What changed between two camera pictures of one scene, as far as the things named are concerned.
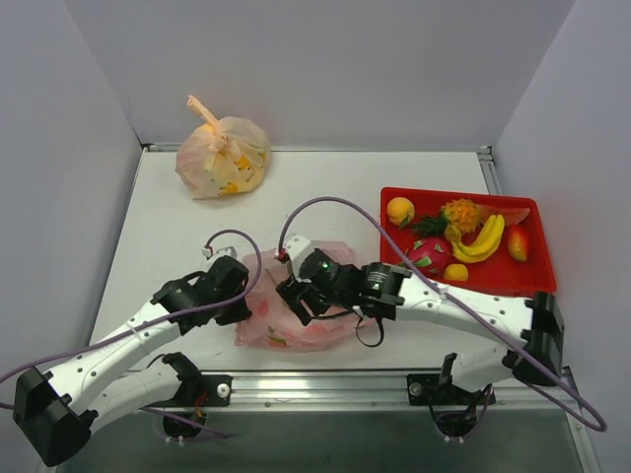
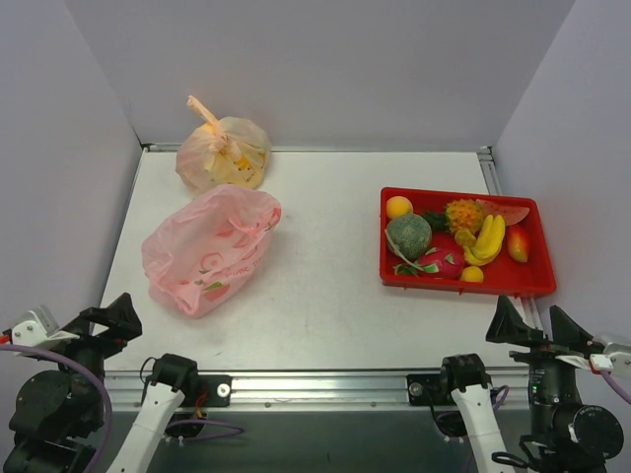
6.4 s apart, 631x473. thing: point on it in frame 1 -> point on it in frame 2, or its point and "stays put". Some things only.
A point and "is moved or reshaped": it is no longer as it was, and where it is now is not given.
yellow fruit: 483,247 is moved or reshaped
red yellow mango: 518,242 stays put
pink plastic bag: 275,325 -> 202,254
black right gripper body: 294,298 -> 544,353
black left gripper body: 236,305 -> 91,340
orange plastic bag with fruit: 226,157 stays put
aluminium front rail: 518,392 stays put
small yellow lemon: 455,272 -> 472,274
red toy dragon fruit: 430,256 is moved or reshaped
